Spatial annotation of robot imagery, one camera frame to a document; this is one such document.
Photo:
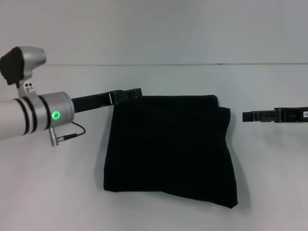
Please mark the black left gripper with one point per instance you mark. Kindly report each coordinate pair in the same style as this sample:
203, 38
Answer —
91, 102

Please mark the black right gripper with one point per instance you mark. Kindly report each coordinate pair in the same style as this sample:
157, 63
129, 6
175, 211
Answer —
292, 115

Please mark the black t-shirt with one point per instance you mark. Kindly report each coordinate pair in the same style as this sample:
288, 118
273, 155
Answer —
168, 144

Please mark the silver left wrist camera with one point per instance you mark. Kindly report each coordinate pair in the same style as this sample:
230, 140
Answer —
24, 62

